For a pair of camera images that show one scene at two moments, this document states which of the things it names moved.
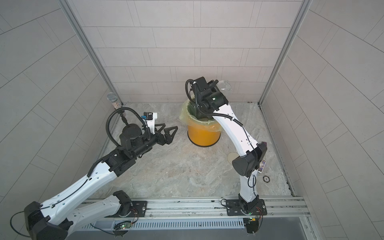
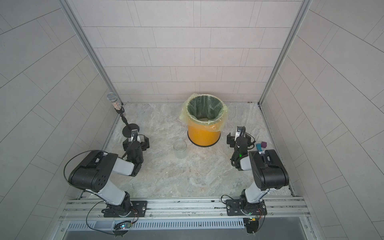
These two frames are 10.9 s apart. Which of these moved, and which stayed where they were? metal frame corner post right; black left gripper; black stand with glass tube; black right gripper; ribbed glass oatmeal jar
Moved: ribbed glass oatmeal jar; black left gripper; black right gripper
Stayed: metal frame corner post right; black stand with glass tube
